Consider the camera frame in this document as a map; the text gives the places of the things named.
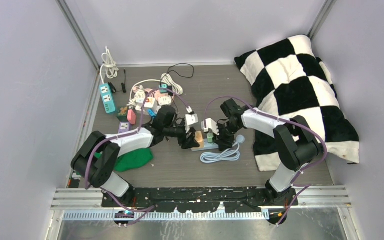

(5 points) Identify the pink plug adapter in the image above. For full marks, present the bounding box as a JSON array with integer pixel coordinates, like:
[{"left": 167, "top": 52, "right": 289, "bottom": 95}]
[{"left": 127, "top": 109, "right": 137, "bottom": 125}]

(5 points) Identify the white cube socket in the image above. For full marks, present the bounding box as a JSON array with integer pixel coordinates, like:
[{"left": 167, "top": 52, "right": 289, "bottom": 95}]
[{"left": 138, "top": 97, "right": 158, "bottom": 112}]

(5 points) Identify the black white checkered blanket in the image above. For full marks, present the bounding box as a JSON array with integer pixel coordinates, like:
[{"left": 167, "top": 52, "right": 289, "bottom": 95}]
[{"left": 234, "top": 34, "right": 360, "bottom": 164}]

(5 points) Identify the black thin cable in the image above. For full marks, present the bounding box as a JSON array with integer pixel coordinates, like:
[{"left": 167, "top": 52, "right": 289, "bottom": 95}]
[{"left": 167, "top": 62, "right": 196, "bottom": 80}]

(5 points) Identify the light blue power strip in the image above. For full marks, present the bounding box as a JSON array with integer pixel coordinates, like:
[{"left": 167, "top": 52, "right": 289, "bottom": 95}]
[{"left": 190, "top": 139, "right": 219, "bottom": 152}]

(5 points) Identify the teal power strip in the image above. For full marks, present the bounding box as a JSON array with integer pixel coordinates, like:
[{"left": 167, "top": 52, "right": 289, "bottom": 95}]
[{"left": 99, "top": 83, "right": 116, "bottom": 114}]

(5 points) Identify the white power strip cable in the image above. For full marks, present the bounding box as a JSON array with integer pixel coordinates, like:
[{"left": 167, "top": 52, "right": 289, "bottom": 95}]
[{"left": 99, "top": 46, "right": 120, "bottom": 85}]

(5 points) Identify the orange cube adapter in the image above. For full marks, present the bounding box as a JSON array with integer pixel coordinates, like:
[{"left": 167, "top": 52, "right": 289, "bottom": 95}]
[{"left": 194, "top": 131, "right": 204, "bottom": 148}]

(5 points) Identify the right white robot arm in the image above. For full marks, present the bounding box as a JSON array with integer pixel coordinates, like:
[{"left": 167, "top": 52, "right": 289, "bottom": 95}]
[{"left": 202, "top": 98, "right": 328, "bottom": 205}]

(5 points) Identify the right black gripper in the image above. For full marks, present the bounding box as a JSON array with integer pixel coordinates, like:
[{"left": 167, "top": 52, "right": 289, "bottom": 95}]
[{"left": 211, "top": 121, "right": 242, "bottom": 151}]

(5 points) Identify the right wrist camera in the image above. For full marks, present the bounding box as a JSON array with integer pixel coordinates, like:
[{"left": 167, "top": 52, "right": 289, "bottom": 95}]
[{"left": 201, "top": 118, "right": 220, "bottom": 136}]

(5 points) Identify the green patterned adapter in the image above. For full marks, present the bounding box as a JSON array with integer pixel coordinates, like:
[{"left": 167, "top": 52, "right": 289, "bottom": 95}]
[{"left": 116, "top": 106, "right": 129, "bottom": 123}]

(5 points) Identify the teal small plug adapter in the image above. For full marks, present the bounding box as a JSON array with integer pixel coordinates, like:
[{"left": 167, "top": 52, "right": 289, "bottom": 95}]
[{"left": 158, "top": 83, "right": 168, "bottom": 93}]

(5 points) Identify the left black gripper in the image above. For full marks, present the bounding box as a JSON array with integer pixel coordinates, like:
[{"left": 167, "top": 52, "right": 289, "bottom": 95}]
[{"left": 164, "top": 122, "right": 200, "bottom": 149}]

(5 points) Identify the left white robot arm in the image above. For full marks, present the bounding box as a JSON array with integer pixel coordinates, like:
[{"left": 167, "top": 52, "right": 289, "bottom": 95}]
[{"left": 71, "top": 105, "right": 199, "bottom": 207}]

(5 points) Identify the blue small adapter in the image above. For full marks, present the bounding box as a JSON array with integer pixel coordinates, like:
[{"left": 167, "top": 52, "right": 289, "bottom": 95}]
[{"left": 147, "top": 108, "right": 157, "bottom": 119}]

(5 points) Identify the green plug adapter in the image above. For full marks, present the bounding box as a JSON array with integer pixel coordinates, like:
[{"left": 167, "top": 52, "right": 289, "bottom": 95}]
[{"left": 206, "top": 132, "right": 214, "bottom": 143}]

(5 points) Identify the purple socket adapter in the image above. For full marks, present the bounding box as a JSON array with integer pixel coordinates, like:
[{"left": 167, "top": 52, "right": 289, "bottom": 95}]
[{"left": 118, "top": 121, "right": 132, "bottom": 134}]

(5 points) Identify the light blue cable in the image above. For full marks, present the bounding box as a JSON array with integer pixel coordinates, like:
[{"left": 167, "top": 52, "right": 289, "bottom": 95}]
[{"left": 199, "top": 134, "right": 247, "bottom": 164}]

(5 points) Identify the green cloth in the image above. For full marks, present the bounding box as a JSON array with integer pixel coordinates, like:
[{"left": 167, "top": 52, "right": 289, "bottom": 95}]
[{"left": 113, "top": 148, "right": 154, "bottom": 172}]

